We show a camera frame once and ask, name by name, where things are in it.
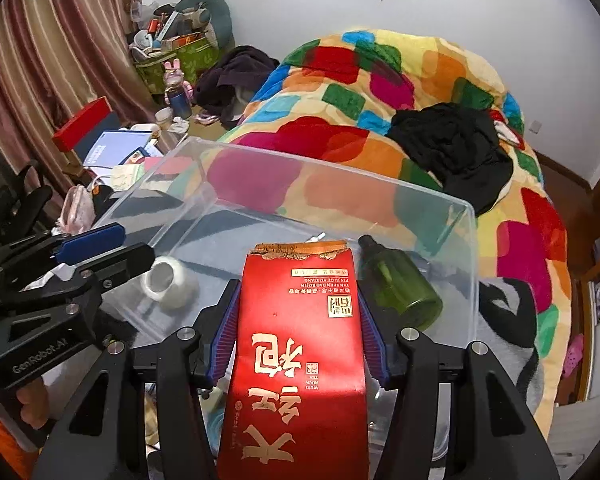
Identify white tape roll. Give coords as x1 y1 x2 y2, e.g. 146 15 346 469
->
140 256 199 311

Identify green glass bottle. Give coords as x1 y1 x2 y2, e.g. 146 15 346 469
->
358 235 443 332

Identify red paper packet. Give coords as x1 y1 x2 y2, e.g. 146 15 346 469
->
216 240 368 479

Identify person's left hand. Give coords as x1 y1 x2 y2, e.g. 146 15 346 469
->
16 377 50 430

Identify pink pouch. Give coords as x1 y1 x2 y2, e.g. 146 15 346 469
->
56 184 95 235

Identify orange jacket sleeve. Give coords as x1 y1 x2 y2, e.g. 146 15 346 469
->
0 421 38 479

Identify blue white book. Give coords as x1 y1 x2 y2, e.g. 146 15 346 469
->
83 130 152 168

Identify red box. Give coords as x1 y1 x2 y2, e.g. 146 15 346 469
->
52 96 112 153

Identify pink slipper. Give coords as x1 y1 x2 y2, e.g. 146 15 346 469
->
562 334 584 378

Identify pink rabbit doll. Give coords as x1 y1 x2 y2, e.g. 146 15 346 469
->
163 58 194 119

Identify dark purple clothes pile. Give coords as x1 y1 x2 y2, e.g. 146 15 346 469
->
194 46 279 130

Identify striped pink curtain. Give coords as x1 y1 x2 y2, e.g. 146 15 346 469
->
0 0 156 194

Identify clear plastic storage box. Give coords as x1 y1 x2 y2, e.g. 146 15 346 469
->
102 139 478 347

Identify green storage basket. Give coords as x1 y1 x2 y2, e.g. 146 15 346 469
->
132 34 226 97

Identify colourful patchwork duvet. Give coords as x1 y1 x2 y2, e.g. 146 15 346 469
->
225 29 571 431

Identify grey green plush cushion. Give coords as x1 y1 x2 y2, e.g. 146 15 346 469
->
175 0 233 50

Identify black clothes on bed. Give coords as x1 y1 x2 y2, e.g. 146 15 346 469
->
388 103 514 216

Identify wall socket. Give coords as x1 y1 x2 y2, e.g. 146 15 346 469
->
529 120 542 134

